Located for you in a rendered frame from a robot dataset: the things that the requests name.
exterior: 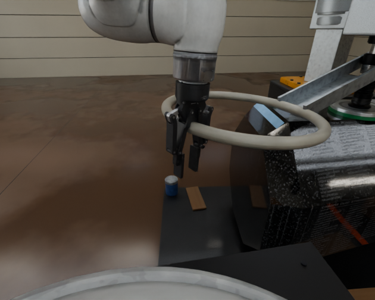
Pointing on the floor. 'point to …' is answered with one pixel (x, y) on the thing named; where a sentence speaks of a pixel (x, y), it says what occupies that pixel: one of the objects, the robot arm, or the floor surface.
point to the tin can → (171, 185)
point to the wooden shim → (196, 198)
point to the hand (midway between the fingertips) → (186, 162)
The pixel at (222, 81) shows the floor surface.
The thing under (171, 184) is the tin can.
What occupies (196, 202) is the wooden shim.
